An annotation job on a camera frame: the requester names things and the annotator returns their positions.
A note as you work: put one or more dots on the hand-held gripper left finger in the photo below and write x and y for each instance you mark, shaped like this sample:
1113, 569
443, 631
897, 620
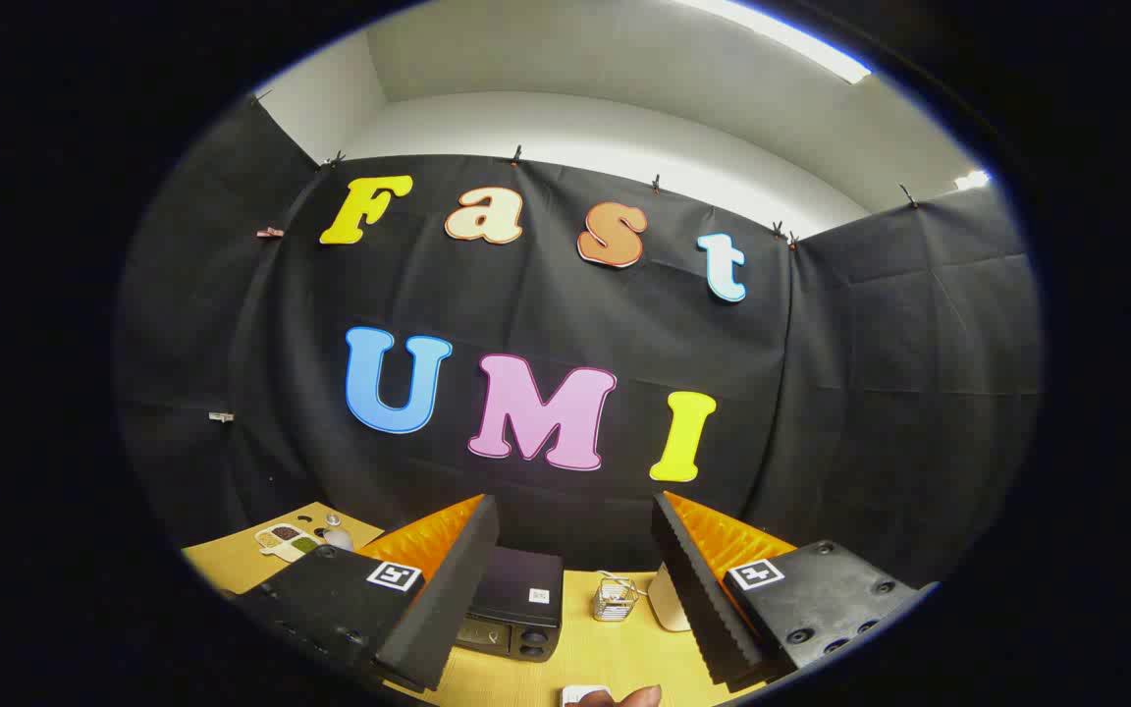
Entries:
453, 599

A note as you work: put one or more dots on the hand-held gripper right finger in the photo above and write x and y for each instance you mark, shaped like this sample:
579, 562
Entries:
693, 599

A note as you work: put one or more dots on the black toaster oven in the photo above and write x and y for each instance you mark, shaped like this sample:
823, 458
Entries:
516, 584

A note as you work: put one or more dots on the white toaster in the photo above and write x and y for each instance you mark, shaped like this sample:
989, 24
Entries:
666, 604

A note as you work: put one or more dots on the clear plastic bottle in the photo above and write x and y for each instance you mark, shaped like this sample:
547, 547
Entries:
338, 536

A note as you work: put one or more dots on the white divided bean dish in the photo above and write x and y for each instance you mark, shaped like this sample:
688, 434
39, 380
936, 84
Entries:
286, 538

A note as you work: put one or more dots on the small ceiling light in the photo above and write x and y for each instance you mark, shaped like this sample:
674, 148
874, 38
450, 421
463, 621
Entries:
971, 180

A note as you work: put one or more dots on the long ceiling light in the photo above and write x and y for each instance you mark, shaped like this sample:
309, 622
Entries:
791, 39

